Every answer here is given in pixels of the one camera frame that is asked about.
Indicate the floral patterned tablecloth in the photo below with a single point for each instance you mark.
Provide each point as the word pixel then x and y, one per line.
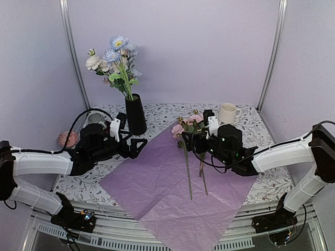
pixel 268 187

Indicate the striped grey teacup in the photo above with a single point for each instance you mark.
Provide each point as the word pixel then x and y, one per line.
pixel 97 118

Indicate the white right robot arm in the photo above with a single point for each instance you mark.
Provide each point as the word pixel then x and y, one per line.
pixel 316 147

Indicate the purple pink wrapping paper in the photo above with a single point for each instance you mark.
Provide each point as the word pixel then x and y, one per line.
pixel 153 188

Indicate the white rose flower stem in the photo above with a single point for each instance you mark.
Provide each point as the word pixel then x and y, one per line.
pixel 101 66

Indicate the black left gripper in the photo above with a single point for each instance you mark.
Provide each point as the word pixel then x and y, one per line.
pixel 133 152

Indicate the yellow small flower sprig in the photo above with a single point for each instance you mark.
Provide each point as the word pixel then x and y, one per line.
pixel 201 171

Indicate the blue poppy flower stem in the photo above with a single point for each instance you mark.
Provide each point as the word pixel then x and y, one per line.
pixel 117 43

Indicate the cream ceramic mug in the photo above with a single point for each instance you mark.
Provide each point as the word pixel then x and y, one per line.
pixel 228 113

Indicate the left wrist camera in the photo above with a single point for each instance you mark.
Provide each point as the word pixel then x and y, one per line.
pixel 117 124

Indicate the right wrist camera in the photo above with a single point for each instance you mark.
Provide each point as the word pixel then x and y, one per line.
pixel 211 122

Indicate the aluminium frame post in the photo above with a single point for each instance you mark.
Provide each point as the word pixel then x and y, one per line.
pixel 280 23
pixel 65 14

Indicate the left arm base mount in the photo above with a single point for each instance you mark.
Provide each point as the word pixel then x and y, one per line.
pixel 69 219

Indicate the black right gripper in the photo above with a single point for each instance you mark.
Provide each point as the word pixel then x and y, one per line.
pixel 193 136

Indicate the black tapered vase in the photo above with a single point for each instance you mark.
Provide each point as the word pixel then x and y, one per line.
pixel 135 115

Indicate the pink rose flower stem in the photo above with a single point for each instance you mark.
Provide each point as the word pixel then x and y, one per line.
pixel 182 132

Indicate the right aluminium frame post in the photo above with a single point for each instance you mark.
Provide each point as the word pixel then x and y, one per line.
pixel 280 23

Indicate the aluminium front rail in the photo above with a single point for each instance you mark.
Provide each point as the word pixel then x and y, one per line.
pixel 116 230

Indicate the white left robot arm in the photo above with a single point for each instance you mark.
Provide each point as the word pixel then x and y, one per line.
pixel 95 145

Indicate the light blue flower stem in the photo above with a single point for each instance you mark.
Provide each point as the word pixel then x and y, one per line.
pixel 129 55

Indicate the left aluminium frame post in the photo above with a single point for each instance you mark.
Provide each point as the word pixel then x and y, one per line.
pixel 65 14

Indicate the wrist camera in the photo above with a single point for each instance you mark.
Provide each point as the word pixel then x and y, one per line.
pixel 117 124
pixel 211 122

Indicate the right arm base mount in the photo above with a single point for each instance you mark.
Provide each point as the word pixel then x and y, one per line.
pixel 279 219

